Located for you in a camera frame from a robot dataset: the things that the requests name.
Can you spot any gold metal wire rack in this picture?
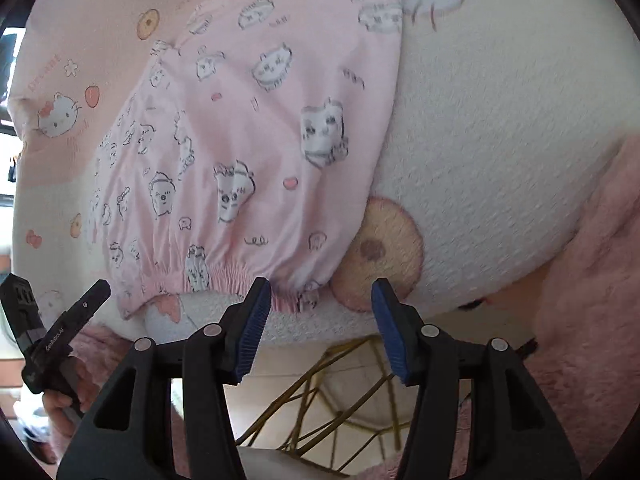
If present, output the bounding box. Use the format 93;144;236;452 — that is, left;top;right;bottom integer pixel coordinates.
236;335;414;479

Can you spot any person's left hand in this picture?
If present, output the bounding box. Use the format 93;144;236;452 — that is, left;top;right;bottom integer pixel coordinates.
42;356;107;439

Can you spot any pink cartoon print pajama garment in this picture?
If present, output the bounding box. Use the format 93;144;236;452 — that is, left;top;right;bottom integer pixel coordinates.
87;0;402;318

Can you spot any pink Hello Kitty bed sheet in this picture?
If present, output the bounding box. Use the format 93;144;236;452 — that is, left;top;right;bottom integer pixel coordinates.
9;0;639;344

